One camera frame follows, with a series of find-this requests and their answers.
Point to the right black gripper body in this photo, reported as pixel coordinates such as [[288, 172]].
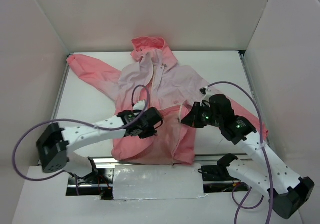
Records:
[[193, 117]]

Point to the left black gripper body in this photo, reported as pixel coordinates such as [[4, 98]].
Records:
[[144, 133]]

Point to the pink hooded zip jacket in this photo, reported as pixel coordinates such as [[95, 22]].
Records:
[[171, 87]]

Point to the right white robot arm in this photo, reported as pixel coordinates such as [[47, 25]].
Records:
[[286, 190]]

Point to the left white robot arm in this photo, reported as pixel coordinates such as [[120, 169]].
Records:
[[56, 146]]

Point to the white foil tape patch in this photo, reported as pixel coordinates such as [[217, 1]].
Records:
[[149, 182]]

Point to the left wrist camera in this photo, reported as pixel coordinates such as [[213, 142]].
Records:
[[139, 105]]

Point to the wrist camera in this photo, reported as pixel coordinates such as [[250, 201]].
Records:
[[207, 93], [139, 105]]

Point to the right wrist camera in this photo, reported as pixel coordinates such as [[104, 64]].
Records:
[[207, 93]]

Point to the front aluminium table rail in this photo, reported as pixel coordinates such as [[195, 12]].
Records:
[[197, 159]]

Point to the aluminium table rail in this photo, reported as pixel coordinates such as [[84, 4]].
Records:
[[197, 159], [60, 91], [254, 96]]

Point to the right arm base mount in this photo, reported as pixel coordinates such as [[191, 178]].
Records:
[[216, 178]]

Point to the right aluminium table rail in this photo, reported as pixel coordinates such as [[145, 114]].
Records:
[[254, 96]]

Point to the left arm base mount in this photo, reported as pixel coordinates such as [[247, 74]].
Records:
[[97, 183]]

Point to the left aluminium table rail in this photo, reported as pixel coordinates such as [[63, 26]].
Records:
[[60, 91]]

